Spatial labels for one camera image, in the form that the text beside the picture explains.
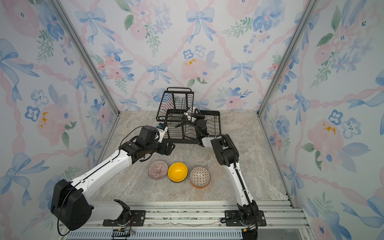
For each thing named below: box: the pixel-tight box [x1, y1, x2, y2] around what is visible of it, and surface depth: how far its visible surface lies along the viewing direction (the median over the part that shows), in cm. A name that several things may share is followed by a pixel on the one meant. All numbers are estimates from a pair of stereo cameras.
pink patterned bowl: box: [148, 160, 169, 180], surface depth 90 cm
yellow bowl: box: [167, 162, 188, 183], surface depth 87 cm
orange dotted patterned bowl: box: [189, 166, 211, 189], surface depth 85 cm
